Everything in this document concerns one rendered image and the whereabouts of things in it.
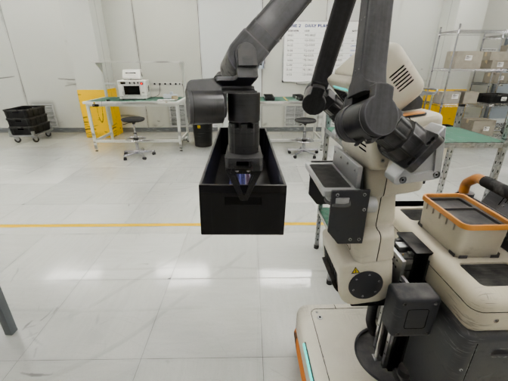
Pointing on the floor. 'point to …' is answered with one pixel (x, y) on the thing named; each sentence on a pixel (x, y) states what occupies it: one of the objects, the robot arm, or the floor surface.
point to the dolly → (27, 122)
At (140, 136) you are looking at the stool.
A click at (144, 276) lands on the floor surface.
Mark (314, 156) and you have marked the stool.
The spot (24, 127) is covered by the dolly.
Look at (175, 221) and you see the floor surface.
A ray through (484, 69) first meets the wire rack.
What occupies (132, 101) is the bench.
